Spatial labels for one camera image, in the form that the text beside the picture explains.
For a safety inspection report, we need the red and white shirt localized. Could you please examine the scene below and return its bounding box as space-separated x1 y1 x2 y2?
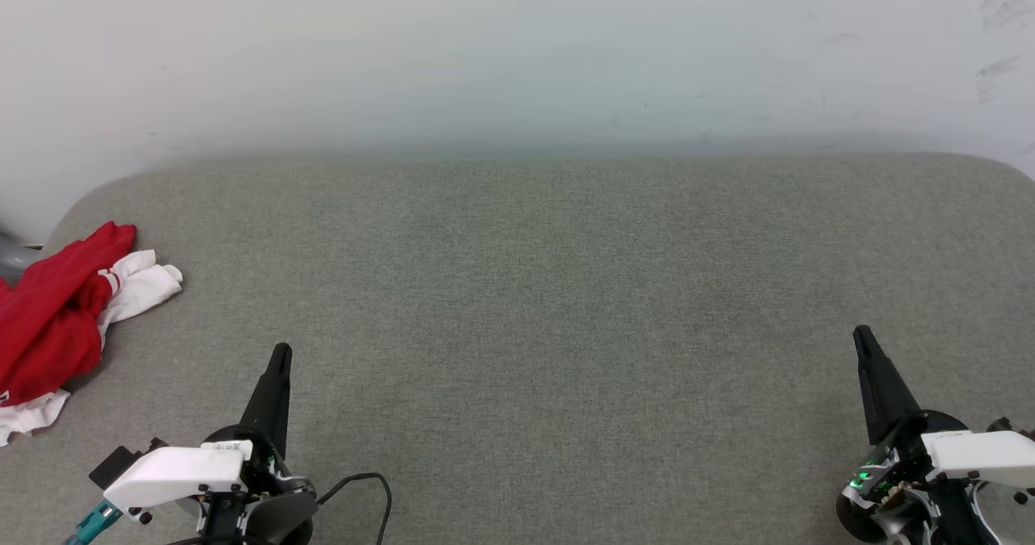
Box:
0 222 184 449

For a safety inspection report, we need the grey fabric sofa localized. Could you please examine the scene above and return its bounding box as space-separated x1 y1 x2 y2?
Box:
0 151 1035 545

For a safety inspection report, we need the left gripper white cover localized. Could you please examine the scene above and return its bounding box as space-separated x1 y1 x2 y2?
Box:
103 343 319 545

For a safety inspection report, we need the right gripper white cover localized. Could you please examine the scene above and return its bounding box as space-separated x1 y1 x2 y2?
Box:
836 325 1035 545

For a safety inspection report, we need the thin black left gripper cable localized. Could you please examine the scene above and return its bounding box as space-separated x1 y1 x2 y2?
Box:
315 472 394 545

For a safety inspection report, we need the grey rounded object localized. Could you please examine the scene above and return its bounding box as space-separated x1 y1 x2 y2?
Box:
0 232 43 287

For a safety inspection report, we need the teal cable connector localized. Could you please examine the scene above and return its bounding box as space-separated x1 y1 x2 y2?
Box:
63 500 124 545

